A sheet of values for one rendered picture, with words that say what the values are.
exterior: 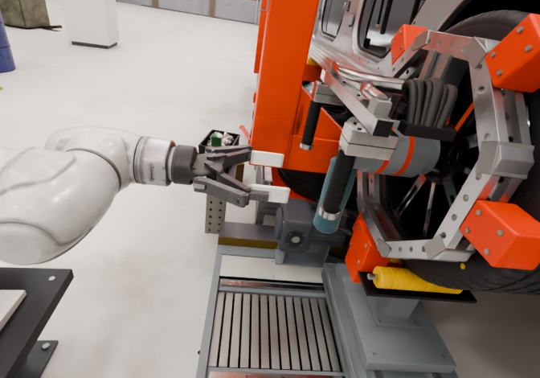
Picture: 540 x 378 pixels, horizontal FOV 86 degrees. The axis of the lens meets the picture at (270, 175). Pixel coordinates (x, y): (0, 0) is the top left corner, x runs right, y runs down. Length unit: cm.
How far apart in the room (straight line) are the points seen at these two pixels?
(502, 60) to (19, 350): 119
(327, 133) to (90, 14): 565
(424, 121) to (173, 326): 112
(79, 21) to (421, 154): 621
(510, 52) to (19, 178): 72
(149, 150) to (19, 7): 748
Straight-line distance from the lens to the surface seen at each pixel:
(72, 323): 141
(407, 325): 123
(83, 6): 649
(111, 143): 55
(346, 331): 123
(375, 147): 56
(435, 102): 58
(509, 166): 60
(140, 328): 133
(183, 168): 54
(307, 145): 91
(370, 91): 58
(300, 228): 118
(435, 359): 122
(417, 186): 93
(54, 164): 47
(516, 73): 62
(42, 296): 112
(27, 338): 105
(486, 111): 64
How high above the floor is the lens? 111
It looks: 30 degrees down
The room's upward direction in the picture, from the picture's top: 10 degrees clockwise
